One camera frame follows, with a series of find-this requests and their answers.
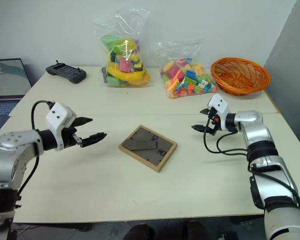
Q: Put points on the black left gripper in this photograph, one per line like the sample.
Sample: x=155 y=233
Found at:
x=69 y=137

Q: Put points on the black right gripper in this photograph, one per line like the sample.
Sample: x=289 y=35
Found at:
x=212 y=122

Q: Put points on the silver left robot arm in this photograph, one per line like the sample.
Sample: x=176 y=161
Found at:
x=13 y=150

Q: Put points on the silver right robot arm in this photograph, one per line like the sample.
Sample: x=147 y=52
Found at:
x=267 y=160

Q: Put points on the laptop computer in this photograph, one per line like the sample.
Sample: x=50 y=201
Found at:
x=3 y=85

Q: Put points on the bag of small colourful bricks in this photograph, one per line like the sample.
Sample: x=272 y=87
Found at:
x=187 y=75

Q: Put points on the orange wicker basket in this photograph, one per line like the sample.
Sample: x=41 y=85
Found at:
x=240 y=76

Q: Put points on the black handheld controller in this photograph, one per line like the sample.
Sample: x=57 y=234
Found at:
x=66 y=73

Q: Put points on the bag of large colourful toys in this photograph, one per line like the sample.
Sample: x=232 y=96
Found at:
x=125 y=60

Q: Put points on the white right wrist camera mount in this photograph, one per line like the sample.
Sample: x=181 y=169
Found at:
x=220 y=107

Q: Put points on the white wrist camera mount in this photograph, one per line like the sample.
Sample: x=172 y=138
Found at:
x=59 y=115
x=220 y=107

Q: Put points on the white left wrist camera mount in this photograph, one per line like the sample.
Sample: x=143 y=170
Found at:
x=59 y=115

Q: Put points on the wooden framed puzzle board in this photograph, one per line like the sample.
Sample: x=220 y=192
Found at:
x=148 y=147

